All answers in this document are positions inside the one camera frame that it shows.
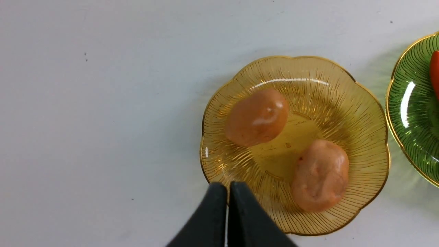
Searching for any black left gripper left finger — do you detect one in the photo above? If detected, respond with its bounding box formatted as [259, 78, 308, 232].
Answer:
[167, 182, 228, 247]

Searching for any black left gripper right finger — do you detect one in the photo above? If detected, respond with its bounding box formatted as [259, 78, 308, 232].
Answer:
[227, 181, 297, 247]

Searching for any toy potato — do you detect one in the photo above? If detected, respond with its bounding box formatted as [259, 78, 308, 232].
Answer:
[291, 139, 349, 213]
[225, 89, 289, 147]

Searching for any toy carrot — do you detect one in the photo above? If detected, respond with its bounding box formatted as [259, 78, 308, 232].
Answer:
[429, 50, 439, 100]

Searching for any yellow ribbed plastic plate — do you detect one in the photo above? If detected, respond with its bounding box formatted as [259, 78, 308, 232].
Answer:
[200, 55, 391, 236]

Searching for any green ribbed plastic plate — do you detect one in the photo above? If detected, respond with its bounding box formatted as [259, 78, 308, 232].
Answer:
[385, 32, 439, 186]

